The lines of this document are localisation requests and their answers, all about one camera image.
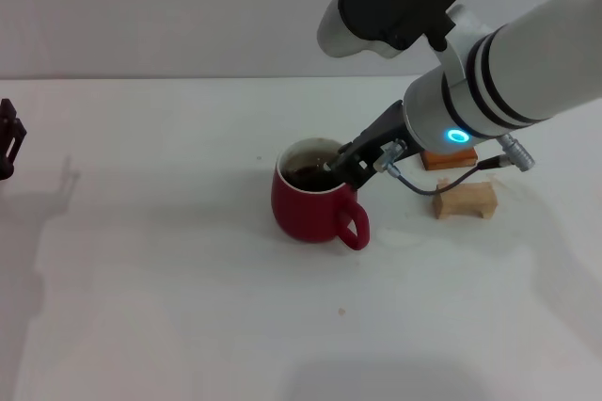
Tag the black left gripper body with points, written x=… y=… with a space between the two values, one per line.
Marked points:
x=4 y=168

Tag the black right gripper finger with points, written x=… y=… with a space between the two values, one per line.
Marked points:
x=347 y=168
x=349 y=149

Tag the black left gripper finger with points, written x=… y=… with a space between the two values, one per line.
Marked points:
x=11 y=133

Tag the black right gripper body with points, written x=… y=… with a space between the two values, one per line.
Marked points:
x=383 y=137

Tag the red ceramic coffee cup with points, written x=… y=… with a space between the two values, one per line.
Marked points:
x=305 y=217

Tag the light wooden spoon rest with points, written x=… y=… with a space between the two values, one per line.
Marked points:
x=465 y=198

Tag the orange-brown wooden block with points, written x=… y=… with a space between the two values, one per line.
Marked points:
x=447 y=161

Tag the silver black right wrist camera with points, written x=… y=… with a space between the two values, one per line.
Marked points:
x=395 y=1

